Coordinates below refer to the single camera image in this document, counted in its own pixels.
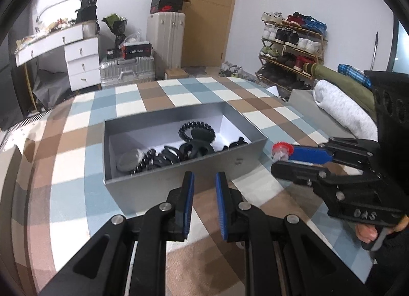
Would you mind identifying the black spiral hair tie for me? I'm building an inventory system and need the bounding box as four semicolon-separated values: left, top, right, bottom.
177;119;216;142

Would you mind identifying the white round pin badge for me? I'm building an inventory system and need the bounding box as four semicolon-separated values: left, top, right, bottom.
116;149;144;173

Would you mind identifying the person's right hand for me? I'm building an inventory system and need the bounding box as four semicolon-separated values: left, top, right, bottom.
354;213;409;252

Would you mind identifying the olive green rolled blanket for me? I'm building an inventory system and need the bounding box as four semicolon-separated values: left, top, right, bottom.
303;63;377;120

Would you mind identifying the white pillow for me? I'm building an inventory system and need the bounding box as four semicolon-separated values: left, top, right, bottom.
313;80;378;142

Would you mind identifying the checkered bed sheet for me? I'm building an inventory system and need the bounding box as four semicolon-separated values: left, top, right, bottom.
24;77;372;295

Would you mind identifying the grey box lid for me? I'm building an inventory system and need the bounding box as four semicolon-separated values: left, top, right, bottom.
288;90;354;138

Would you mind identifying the shoe rack with shoes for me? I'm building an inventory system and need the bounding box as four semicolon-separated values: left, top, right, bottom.
256;12;327;93

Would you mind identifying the grey cardboard box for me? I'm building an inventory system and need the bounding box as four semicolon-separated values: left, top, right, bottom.
103;102;267;215

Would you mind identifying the black hair accessories pile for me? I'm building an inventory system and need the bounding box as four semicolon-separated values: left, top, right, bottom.
131;146;184;175

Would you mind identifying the wooden door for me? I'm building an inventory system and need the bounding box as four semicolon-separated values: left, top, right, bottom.
182;0;235;67

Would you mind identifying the small brown cardboard box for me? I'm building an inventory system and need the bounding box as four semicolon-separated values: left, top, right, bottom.
164;67;189;80

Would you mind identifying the silver suitcase lying flat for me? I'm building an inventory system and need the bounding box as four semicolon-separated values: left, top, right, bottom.
100;56;155;86

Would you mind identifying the white desk with drawers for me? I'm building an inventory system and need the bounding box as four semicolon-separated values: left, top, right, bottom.
15;20;100;91

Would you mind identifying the black red box on suitcase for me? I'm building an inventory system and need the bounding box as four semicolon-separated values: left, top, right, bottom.
121;43;152;59

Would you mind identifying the white upright suitcase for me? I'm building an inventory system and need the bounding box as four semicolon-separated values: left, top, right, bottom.
146;12;186;79

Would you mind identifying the black red shoe box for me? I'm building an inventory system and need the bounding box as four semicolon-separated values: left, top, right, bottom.
150;0;184;14

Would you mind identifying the dark green flower bouquet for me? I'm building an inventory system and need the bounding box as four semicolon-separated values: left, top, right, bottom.
102;13;128;49

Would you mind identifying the black bag on desk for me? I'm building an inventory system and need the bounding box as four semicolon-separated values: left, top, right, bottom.
76;0;97;24

